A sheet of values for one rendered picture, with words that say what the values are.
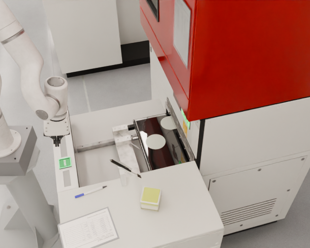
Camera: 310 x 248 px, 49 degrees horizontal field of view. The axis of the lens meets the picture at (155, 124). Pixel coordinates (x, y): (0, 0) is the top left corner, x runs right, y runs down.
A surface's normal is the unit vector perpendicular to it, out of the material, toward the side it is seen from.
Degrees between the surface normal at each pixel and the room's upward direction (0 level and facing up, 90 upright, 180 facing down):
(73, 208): 0
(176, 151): 0
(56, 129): 92
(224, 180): 90
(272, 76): 90
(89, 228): 0
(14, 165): 90
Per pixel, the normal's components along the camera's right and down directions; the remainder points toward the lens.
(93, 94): -0.02, -0.70
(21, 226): 0.00, 0.72
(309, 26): 0.26, 0.69
